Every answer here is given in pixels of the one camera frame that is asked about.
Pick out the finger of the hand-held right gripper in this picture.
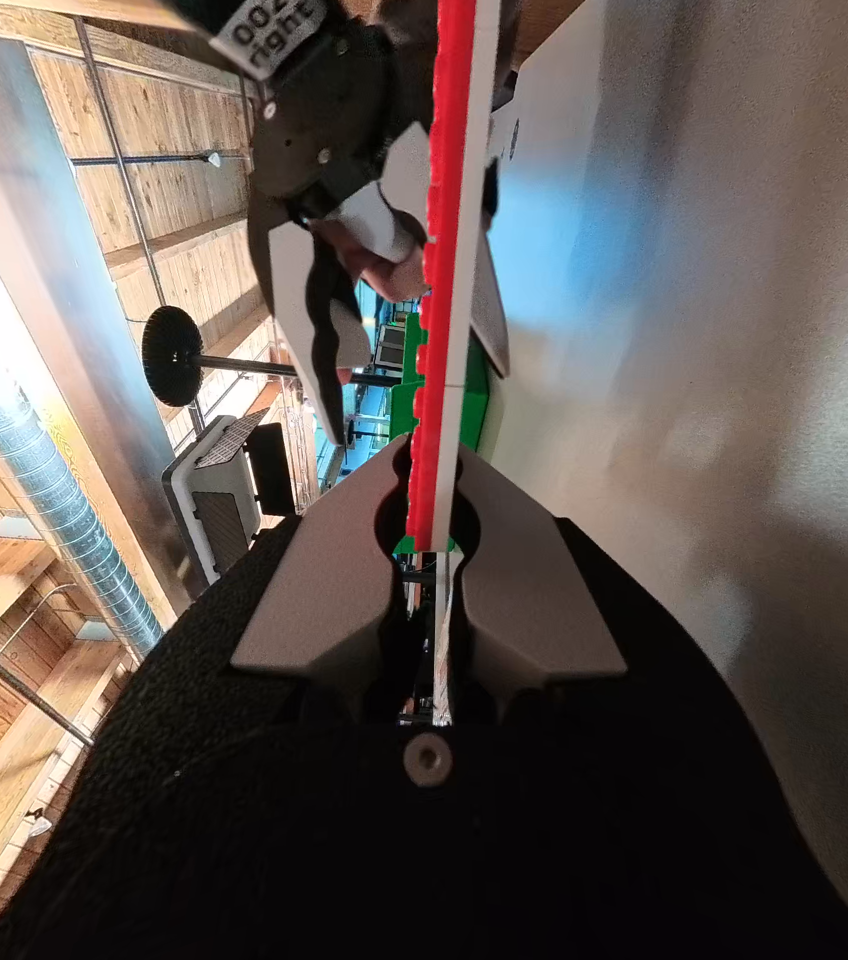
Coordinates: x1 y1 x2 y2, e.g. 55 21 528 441
246 202 374 447
381 120 513 381

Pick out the grey studio light panel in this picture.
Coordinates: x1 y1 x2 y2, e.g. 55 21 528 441
160 408 298 588

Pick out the silver ventilation duct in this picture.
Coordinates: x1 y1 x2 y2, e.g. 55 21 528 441
0 341 166 665

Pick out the red and white lego assembly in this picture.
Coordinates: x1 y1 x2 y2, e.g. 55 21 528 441
403 0 504 556

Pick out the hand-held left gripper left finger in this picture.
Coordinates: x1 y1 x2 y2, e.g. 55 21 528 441
229 433 414 695

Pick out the black disc on pole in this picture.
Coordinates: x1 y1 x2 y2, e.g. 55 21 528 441
141 305 298 408

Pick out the green plastic bin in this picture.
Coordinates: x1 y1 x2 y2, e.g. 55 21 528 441
388 311 494 558

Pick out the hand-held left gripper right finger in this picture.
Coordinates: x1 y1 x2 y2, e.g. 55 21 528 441
452 448 629 715

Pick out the person's right hand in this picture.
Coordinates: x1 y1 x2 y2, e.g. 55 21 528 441
349 241 431 304

